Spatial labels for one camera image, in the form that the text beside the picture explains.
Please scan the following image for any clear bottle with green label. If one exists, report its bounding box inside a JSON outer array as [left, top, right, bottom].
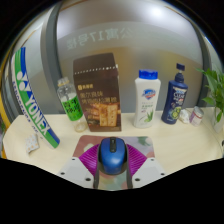
[[56, 76, 88, 133]]

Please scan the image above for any green plant in white pot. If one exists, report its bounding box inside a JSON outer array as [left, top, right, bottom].
[[196, 67, 224, 134]]

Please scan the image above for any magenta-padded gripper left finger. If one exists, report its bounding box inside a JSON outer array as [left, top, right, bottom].
[[57, 143, 102, 190]]

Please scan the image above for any white green blue shuttlecock tube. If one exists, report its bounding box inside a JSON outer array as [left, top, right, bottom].
[[10, 46, 61, 150]]

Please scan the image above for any blue computer mouse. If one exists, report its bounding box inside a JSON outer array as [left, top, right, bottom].
[[98, 136, 129, 176]]

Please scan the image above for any dark blue pump bottle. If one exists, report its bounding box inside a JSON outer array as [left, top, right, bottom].
[[161, 62, 189, 126]]

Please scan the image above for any floral pastel mouse pad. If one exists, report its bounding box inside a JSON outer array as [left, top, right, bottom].
[[72, 134, 156, 191]]

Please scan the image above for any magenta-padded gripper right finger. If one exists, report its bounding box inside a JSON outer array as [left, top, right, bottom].
[[124, 143, 167, 190]]

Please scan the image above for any white bottle with blue cap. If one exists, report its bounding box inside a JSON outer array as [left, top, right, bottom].
[[133, 68, 162, 129]]

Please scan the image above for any brown cardboard snack box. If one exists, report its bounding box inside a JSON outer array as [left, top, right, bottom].
[[72, 52, 123, 133]]

